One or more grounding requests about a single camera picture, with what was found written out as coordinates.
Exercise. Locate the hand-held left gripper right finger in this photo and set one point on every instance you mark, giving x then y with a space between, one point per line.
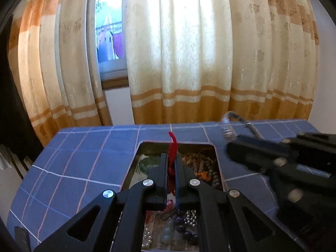
179 178

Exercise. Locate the narrow cream patterned curtain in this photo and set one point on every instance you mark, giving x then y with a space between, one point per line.
65 57

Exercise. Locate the red tin box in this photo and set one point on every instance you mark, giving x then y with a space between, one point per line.
130 170

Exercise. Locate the pale jade pendant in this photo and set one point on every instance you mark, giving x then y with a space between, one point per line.
168 235

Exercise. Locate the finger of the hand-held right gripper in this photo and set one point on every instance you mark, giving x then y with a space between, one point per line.
257 149

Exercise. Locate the silver bangle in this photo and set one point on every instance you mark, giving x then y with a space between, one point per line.
228 128

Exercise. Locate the printed paper sheet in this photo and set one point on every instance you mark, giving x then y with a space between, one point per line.
137 177

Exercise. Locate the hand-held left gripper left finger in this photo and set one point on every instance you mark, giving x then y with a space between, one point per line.
161 178

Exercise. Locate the blue plaid cloth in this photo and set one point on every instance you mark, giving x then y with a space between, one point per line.
78 162

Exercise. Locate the wooden window sill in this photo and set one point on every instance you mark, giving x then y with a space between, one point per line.
115 82

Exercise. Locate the green jade bangle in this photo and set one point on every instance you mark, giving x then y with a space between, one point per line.
143 166

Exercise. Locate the window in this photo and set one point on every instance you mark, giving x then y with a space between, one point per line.
110 31

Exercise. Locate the wide cream patterned curtain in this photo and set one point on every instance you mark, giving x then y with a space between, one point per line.
183 44

